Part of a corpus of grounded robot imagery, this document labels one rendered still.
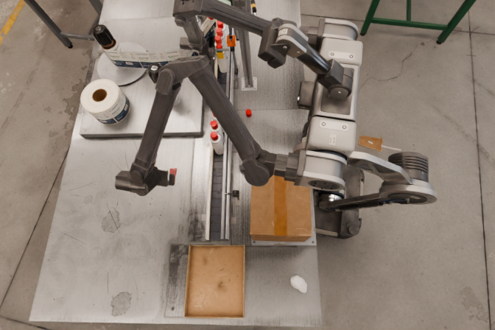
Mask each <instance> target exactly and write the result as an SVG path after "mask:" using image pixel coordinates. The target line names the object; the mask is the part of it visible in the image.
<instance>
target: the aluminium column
mask: <svg viewBox="0 0 495 330"><path fill-rule="evenodd" d="M234 1H245V0H234ZM235 7H236V6H235ZM236 8H239V9H241V10H244V11H246V12H247V11H248V10H247V2H246V5H245V6H238V7H236ZM238 33H239V44H240V50H241V56H242V67H243V72H244V78H245V87H253V71H252V62H251V53H250V36H249V32H248V31H246V30H243V29H240V28H238Z"/></svg>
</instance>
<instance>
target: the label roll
mask: <svg viewBox="0 0 495 330"><path fill-rule="evenodd" d="M80 101H81V104H82V106H83V107H84V108H85V109H86V110H87V111H88V112H89V113H90V114H91V115H92V116H93V117H94V118H96V119H97V120H98V121H99V122H101V123H103V124H108V125H110V124H117V123H119V122H120V121H122V120H123V119H124V118H125V117H126V116H127V115H128V113H129V111H130V101H129V99H128V98H127V97H126V96H125V95H124V93H123V92H122V91H121V89H120V88H119V87H118V86H117V84H116V83H115V82H113V81H112V80H108V79H99V80H95V81H93V82H91V83H90V84H88V85H87V86H86V87H85V88H84V90H83V91H82V94H81V97H80Z"/></svg>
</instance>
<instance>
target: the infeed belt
mask: <svg viewBox="0 0 495 330"><path fill-rule="evenodd" d="M228 28H229V35H232V27H230V26H228ZM217 81H218V82H219V84H220V85H221V87H222V89H223V91H224V92H225V94H226V83H227V73H222V72H221V71H220V68H219V64H218V71H217ZM230 91H231V50H230V70H229V92H228V98H229V100H230ZM223 161H224V153H223V154H222V155H218V154H216V152H215V150H214V157H213V172H212V187H211V215H210V230H209V240H225V229H226V206H227V195H226V196H225V221H224V239H221V219H222V180H223ZM227 182H228V136H227V156H226V178H225V192H227Z"/></svg>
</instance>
